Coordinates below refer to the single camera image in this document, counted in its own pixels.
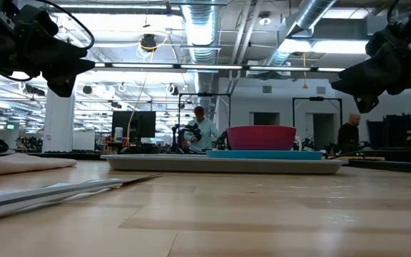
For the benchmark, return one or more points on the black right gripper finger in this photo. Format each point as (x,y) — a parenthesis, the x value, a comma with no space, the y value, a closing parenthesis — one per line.
(366,103)
(362,80)

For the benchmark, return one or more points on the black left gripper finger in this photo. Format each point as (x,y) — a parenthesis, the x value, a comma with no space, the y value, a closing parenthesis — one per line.
(63,87)
(70,69)

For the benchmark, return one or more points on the beige cloth napkin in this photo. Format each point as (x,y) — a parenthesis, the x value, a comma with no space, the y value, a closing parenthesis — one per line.
(20,164)

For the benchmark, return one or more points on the pink bowl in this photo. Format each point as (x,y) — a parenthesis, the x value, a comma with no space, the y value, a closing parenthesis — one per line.
(260,137)

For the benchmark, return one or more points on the blue plate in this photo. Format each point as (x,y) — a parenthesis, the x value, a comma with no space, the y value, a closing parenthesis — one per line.
(262,155)

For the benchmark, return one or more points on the black background robot arm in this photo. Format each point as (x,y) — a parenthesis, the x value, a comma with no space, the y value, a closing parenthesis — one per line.
(187,137)

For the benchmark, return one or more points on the grey plastic tray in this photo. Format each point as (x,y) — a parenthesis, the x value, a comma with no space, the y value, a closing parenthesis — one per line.
(223,166)

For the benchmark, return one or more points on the person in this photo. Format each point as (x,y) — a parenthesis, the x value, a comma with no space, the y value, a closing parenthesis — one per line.
(348,137)
(205,133)

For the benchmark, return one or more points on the black storage crates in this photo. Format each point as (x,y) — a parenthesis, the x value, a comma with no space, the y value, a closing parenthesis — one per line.
(401,130)

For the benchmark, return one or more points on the white canister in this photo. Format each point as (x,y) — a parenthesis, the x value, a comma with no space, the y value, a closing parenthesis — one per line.
(118,135)

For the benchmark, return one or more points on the black computer monitor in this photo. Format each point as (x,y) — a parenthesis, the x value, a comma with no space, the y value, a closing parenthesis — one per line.
(134,125)

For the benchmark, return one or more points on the overhead light bar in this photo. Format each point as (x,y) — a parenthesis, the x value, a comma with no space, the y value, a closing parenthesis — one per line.
(209,66)

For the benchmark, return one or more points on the black background rig frame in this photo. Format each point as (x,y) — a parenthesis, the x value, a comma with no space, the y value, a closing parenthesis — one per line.
(205,94)
(316,99)

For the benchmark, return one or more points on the silver ventilation duct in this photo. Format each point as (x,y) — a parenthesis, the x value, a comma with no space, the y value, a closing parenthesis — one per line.
(309,14)
(200,28)

